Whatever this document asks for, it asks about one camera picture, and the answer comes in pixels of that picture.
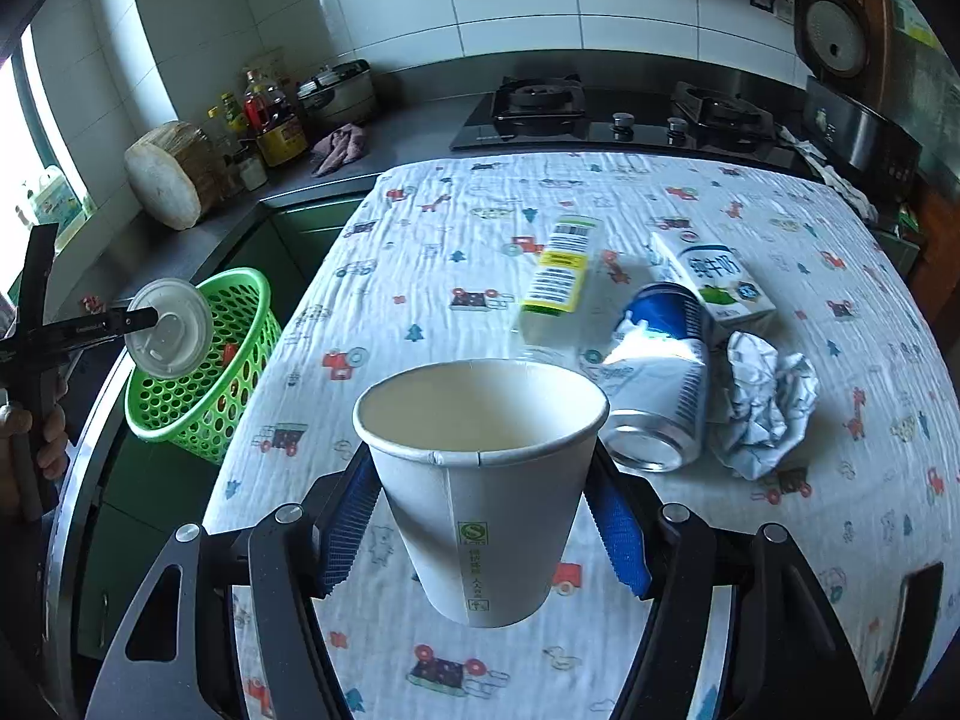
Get person's left hand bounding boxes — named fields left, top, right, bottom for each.
left=0, top=399, right=72, bottom=518

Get pink rag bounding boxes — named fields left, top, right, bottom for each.
left=310, top=122, right=368, bottom=179

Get white milk carton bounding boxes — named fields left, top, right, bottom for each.
left=649, top=231, right=777, bottom=346

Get steel pot with lid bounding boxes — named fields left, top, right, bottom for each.
left=296, top=60, right=376, bottom=128

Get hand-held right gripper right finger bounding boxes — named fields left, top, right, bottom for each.
left=585, top=442, right=946, bottom=720

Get black rice cooker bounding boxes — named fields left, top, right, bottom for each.
left=793, top=0, right=923, bottom=200

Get crumpled white paper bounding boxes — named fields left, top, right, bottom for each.
left=709, top=330, right=820, bottom=481

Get detergent bottle green label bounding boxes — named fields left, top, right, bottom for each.
left=22, top=165, right=83, bottom=230

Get black gas stove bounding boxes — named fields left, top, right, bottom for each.
left=448, top=75, right=800, bottom=166

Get blue white can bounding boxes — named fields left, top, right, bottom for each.
left=600, top=282, right=712, bottom=473

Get green-capped condiment bottle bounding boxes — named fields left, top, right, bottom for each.
left=204, top=94, right=248, bottom=158

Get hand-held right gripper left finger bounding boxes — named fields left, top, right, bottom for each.
left=86, top=454, right=383, bottom=720

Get small glass jar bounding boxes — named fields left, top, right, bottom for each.
left=236, top=146, right=269, bottom=192

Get white plastic lid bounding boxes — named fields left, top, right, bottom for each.
left=124, top=279, right=211, bottom=378

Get white cloth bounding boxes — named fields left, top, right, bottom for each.
left=776, top=124, right=878, bottom=222

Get green white small box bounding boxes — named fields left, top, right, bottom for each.
left=517, top=215, right=607, bottom=365

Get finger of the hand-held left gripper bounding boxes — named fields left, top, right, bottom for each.
left=71, top=307, right=160, bottom=344

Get dark oil bottle yellow label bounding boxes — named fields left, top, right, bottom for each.
left=241, top=69, right=308, bottom=168

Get round wooden chopping block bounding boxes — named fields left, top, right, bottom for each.
left=124, top=121, right=222, bottom=232

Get wooden glass-door cabinet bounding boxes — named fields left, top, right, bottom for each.
left=836, top=0, right=960, bottom=188

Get white paper cup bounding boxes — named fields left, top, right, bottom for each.
left=352, top=360, right=610, bottom=629

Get green plastic basket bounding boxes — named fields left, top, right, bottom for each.
left=124, top=268, right=284, bottom=466

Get window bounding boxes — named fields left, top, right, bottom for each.
left=0, top=22, right=83, bottom=301

